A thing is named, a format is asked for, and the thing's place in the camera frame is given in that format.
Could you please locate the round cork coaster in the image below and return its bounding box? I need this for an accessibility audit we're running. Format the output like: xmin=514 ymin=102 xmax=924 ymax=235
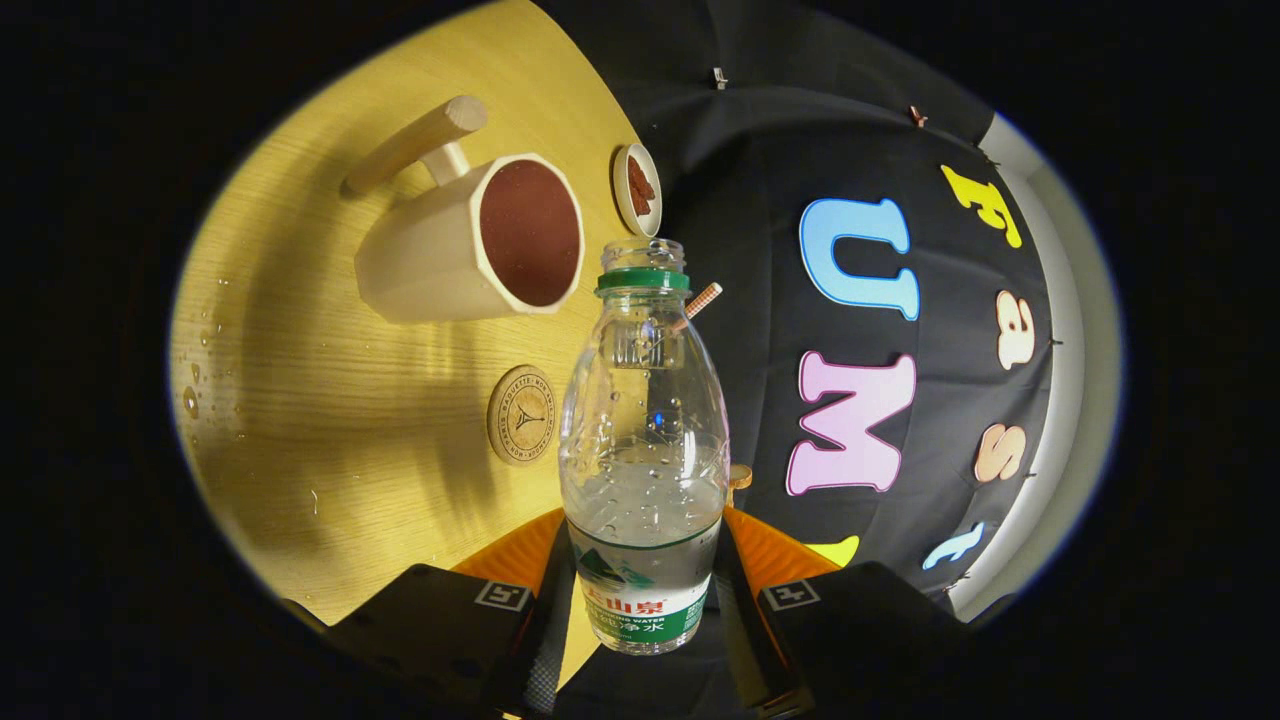
xmin=487 ymin=364 xmax=557 ymax=467

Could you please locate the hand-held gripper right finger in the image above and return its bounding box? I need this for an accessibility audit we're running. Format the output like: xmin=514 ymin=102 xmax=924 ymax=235
xmin=714 ymin=505 xmax=971 ymax=720

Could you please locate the white round plate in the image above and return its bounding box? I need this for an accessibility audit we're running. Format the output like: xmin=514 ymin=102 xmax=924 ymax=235
xmin=612 ymin=143 xmax=664 ymax=239

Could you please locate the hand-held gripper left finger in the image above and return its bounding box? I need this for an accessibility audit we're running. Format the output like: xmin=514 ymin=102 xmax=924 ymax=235
xmin=285 ymin=508 xmax=579 ymax=720

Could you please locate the cream cup with wooden handle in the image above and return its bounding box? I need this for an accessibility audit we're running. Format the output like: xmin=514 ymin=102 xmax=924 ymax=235
xmin=340 ymin=95 xmax=587 ymax=324

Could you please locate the wooden table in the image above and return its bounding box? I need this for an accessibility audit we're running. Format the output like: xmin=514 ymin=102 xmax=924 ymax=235
xmin=168 ymin=0 xmax=666 ymax=691

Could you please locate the clear plastic juice bottle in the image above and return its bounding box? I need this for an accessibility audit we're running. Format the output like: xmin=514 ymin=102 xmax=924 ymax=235
xmin=558 ymin=238 xmax=732 ymax=657

